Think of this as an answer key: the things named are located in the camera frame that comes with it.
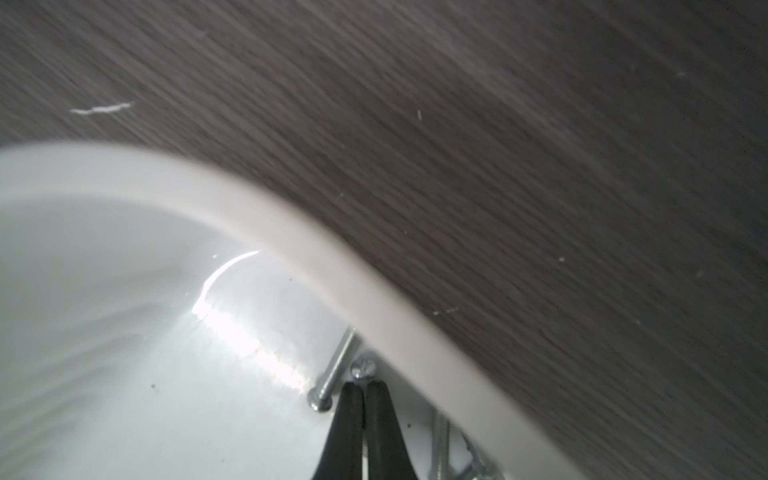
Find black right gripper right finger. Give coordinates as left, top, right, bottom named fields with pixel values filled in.
left=365, top=380, right=418, bottom=480

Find silver screws in tray corner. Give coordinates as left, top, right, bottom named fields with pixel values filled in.
left=428, top=410, right=504, bottom=480

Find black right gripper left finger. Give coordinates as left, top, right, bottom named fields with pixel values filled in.
left=312, top=382, right=365, bottom=480

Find white oval storage tray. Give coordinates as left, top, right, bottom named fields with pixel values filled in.
left=1, top=142, right=582, bottom=479

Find silver screw with round head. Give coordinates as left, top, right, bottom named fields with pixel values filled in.
left=307, top=327, right=361, bottom=413

